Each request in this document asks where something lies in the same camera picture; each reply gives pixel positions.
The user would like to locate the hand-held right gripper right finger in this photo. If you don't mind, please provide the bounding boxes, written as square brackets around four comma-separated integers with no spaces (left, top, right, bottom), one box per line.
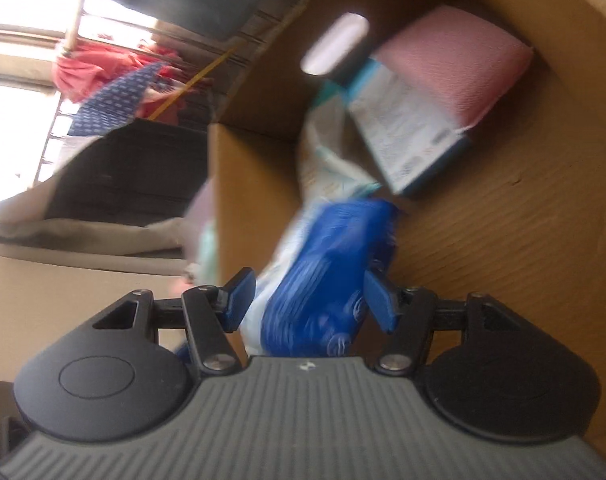
[364,266,515,376]

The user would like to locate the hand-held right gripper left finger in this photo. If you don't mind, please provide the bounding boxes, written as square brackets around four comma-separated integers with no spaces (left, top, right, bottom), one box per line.
[90,267,257,376]

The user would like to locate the blue and white packet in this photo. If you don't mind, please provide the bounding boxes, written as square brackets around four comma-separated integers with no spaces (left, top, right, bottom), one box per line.
[238,197,401,358]

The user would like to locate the white cotton swab bag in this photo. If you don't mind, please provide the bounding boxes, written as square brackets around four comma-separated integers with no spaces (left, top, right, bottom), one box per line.
[298,82,384,211]

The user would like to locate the cardboard box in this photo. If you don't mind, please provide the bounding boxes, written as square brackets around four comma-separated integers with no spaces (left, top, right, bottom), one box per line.
[208,0,606,456]

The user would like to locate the teal and white box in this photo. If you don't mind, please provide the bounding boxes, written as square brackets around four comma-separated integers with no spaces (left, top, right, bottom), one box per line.
[345,57,474,198]

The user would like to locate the pink sponge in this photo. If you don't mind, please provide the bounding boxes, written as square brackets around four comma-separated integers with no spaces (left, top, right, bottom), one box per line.
[370,5,534,128]

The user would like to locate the dark furniture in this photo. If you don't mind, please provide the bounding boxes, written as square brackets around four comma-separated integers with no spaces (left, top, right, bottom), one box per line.
[45,120,214,228]

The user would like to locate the blue star print cloth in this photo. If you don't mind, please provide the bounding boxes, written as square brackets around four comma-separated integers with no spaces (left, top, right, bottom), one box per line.
[68,62,169,136]

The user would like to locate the red garment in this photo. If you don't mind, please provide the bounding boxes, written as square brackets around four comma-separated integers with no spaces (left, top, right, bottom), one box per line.
[53,40,194,126]

